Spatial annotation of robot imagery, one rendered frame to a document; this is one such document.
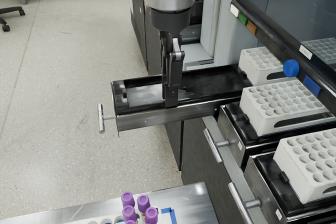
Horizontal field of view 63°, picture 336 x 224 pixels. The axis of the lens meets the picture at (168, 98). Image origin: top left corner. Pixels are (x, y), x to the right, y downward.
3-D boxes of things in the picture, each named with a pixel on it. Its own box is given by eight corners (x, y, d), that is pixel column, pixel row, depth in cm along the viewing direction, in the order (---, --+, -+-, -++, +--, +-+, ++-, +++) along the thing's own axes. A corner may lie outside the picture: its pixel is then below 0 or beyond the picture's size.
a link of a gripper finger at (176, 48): (177, 25, 53) (185, 35, 49) (177, 50, 56) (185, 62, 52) (165, 27, 53) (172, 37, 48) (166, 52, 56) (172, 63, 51)
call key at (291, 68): (286, 70, 49) (291, 55, 47) (296, 80, 47) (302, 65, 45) (280, 71, 49) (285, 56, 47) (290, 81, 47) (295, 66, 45)
